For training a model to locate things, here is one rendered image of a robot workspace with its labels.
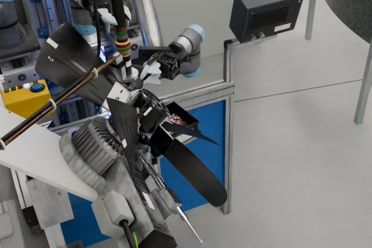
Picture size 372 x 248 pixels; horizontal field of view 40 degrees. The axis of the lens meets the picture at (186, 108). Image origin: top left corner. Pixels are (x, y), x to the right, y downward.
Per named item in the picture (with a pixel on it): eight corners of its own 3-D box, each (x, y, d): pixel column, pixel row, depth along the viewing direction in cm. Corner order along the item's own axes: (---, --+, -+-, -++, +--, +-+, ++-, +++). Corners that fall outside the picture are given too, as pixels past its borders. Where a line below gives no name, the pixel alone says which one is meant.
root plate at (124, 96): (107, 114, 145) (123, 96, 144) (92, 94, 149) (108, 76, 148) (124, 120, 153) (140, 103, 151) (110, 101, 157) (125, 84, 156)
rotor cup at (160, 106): (127, 143, 146) (157, 110, 143) (102, 109, 153) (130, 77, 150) (153, 151, 158) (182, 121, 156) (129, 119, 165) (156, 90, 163)
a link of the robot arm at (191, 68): (170, 72, 201) (168, 48, 194) (196, 66, 204) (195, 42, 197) (177, 83, 195) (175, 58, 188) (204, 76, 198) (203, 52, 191)
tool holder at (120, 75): (125, 89, 151) (121, 61, 144) (106, 82, 154) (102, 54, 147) (143, 73, 156) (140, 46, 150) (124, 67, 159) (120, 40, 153)
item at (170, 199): (177, 210, 143) (169, 209, 139) (165, 194, 146) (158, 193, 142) (183, 204, 142) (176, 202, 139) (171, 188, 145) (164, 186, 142)
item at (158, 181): (135, 153, 153) (201, 246, 135) (130, 151, 151) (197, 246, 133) (140, 147, 153) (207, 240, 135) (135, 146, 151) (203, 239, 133)
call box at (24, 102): (11, 127, 186) (4, 104, 180) (8, 112, 194) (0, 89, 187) (55, 115, 191) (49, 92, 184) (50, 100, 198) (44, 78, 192)
